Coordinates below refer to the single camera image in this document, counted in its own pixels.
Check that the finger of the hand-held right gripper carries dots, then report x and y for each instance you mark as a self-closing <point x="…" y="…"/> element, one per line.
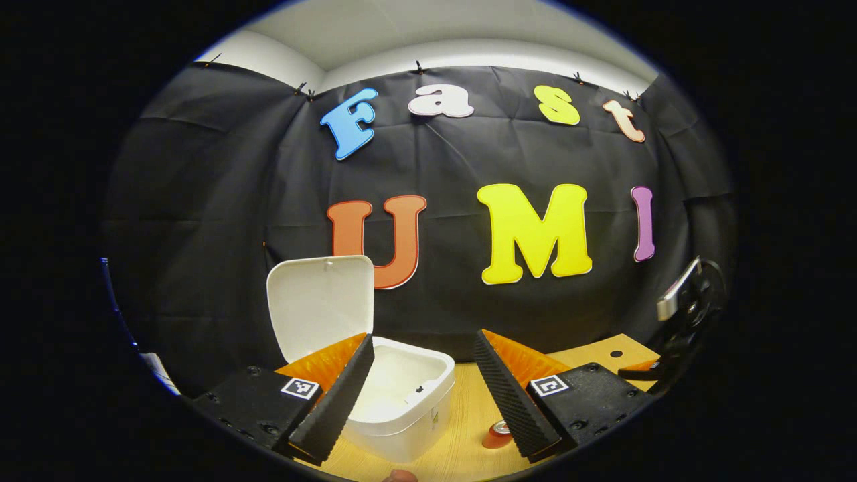
<point x="643" y="371"/>

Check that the white desktop garbage bin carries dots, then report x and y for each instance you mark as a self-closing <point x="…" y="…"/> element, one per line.
<point x="321" y="301"/>

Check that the red pop can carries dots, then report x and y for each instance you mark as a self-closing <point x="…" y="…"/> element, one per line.
<point x="495" y="438"/>

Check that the black backdrop cloth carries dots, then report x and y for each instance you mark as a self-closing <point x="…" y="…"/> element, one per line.
<point x="455" y="314"/>

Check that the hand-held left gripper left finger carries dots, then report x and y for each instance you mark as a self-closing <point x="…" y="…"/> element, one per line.
<point x="338" y="395"/>

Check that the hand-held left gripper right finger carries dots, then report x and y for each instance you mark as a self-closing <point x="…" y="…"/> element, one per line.
<point x="512" y="398"/>

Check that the wooden desktop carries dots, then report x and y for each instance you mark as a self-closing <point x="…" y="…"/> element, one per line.
<point x="472" y="415"/>

